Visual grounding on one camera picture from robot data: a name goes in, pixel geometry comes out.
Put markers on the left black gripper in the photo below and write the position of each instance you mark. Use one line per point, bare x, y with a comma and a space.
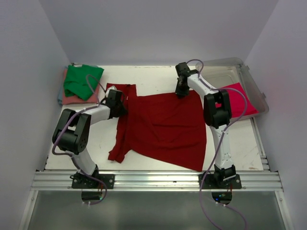
122, 111

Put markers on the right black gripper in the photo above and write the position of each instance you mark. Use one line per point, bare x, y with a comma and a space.
180, 93

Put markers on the dark red t-shirt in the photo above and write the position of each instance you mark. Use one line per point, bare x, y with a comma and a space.
162, 127

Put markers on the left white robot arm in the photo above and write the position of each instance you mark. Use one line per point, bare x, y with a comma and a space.
71, 134

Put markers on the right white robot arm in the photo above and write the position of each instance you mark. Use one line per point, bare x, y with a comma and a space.
217, 115

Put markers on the green t-shirt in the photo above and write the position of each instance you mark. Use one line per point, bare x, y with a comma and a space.
75, 83

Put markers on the clear plastic storage bin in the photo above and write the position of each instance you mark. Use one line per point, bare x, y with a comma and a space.
227, 71

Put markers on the folded salmon pink t-shirt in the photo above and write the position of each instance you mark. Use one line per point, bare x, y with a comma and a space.
75, 99

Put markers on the folded light blue t-shirt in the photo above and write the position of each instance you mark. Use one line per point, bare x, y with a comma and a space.
60, 97

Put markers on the magenta folded t-shirt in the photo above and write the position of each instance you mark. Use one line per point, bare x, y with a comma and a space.
237, 102

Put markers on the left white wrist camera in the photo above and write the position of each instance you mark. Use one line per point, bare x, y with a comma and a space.
110, 88

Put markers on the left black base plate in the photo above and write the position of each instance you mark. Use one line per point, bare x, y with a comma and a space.
108, 180

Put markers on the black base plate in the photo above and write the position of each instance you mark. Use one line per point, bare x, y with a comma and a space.
108, 180
211, 183

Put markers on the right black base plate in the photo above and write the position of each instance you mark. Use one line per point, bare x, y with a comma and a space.
211, 183

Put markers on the aluminium mounting rail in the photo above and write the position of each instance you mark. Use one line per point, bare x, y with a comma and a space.
57, 180

